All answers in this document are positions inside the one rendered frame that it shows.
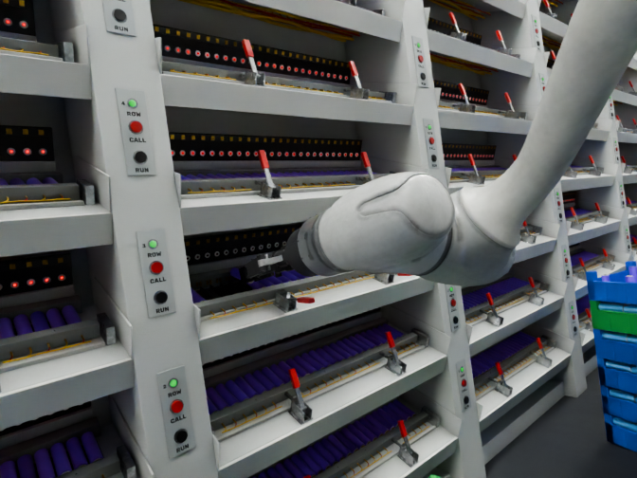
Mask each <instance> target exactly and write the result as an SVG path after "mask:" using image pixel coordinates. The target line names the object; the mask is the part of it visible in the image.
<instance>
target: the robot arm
mask: <svg viewBox="0 0 637 478"><path fill-rule="evenodd" d="M636 51H637V0H579V1H578V3H577V5H576V8H575V10H574V13H573V16H572V19H571V21H570V23H569V25H568V28H567V31H566V33H565V36H564V38H563V41H562V44H561V46H560V49H559V51H558V53H557V56H556V59H555V63H554V66H553V69H552V71H551V74H550V77H549V79H548V82H547V84H546V87H545V89H544V92H543V95H542V97H541V100H540V103H539V106H538V108H537V112H536V114H535V117H534V120H533V122H532V125H531V128H530V130H529V133H528V136H527V138H526V140H525V142H524V145H523V147H522V149H521V151H520V153H519V156H518V157H517V159H516V160H515V162H514V163H513V164H512V165H511V167H510V168H509V169H508V170H507V171H506V172H505V173H504V174H503V175H501V176H500V177H499V178H498V179H496V180H495V181H493V182H492V183H490V184H488V185H485V186H482V187H471V186H465V187H463V188H462V189H461V190H459V191H457V192H455V193H452V194H449V192H448V190H447V188H446V187H445V186H444V184H443V183H442V182H441V181H440V180H438V179H437V178H436V177H434V176H433V175H430V174H427V173H422V172H404V173H398V174H393V175H386V176H382V177H379V178H377V179H375V180H373V181H370V182H368V183H366V184H363V185H361V186H359V187H357V188H355V189H354V190H352V191H350V192H348V193H346V194H345V195H343V196H342V197H340V198H339V200H338V201H337V202H336V203H335V204H334V205H333V206H332V207H331V208H328V209H326V210H325V211H323V212H321V213H319V214H316V215H315V216H313V217H310V218H309V219H308V220H306V221H305V222H304V223H303V225H302V226H301V228H300V229H298V230H295V231H294V232H293V233H292V234H291V235H290V237H289V238H288V241H287V244H286V246H283V247H281V249H278V250H276V251H273V252H272V256H270V257H268V255H267V254H266V255H264V254H259V255H258V256H257V258H255V259H251V261H250V262H248V263H246V264H245V266H244V267H240V268H239V272H240V276H241V281H242V284H246V283H249V282H252V281H254V282H257V281H260V280H262V279H265V278H268V277H271V276H274V275H276V277H281V276H282V272H283V271H290V270H296V271H297V272H298V273H299V274H301V275H303V276H308V277H313V276H318V275H320V276H325V277H330V276H334V275H338V274H341V273H344V272H350V271H354V270H361V271H369V272H371V273H403V274H410V275H415V276H419V277H421V278H423V279H425V280H428V281H432V282H435V283H439V284H445V285H459V286H477V285H487V284H490V283H492V282H495V281H497V280H498V279H499V278H501V277H502V276H503V275H505V274H506V273H507V272H508V270H509V269H510V268H511V266H512V264H513V263H514V261H515V257H516V246H517V245H518V244H519V243H520V228H521V225H522V224H523V222H524V220H525V219H526V218H527V217H528V216H529V215H530V214H531V213H532V211H533V210H534V209H535V208H536V207H537V206H538V205H539V204H540V203H541V202H542V201H543V200H544V199H545V198H546V197H547V195H548V194H549V193H550V192H551V191H552V190H553V188H554V187H555V186H556V184H557V183H558V182H559V180H560V179H561V178H562V176H563V175H564V174H565V173H566V171H567V170H568V168H569V167H570V165H571V163H572V162H573V160H574V158H575V156H576V154H577V153H578V151H579V149H580V148H581V146H582V144H583V143H584V141H585V139H586V137H587V136H588V134H589V132H590V130H591V129H592V127H593V126H594V124H595V122H596V120H597V119H598V117H599V115H600V114H601V112H602V110H603V108H604V107H605V105H606V103H607V101H608V100H609V98H610V96H611V94H612V92H613V90H614V89H615V87H616V85H617V84H618V83H619V81H620V79H621V78H622V76H623V74H624V72H625V71H626V69H627V67H628V65H629V63H630V61H631V60H632V58H633V56H634V54H635V53H636ZM274 271H275V274H274Z"/></svg>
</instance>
